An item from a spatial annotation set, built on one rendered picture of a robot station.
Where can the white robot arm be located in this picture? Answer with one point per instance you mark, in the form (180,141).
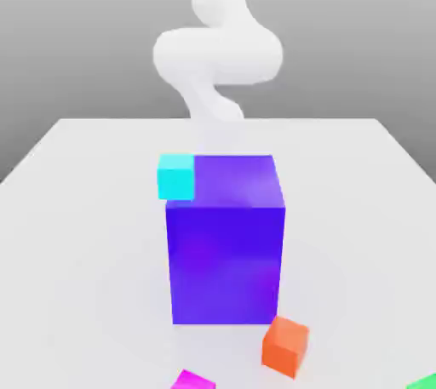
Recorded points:
(218,52)

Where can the small green cube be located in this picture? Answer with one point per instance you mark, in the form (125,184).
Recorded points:
(425,383)

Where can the small magenta cube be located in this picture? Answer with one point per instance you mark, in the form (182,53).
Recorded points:
(192,381)

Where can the small orange cube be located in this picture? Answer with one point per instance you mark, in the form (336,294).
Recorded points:
(284,348)

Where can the small cyan cube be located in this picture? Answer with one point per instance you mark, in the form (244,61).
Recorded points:
(175,180)

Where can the large purple box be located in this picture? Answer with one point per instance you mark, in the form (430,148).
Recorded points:
(224,259)

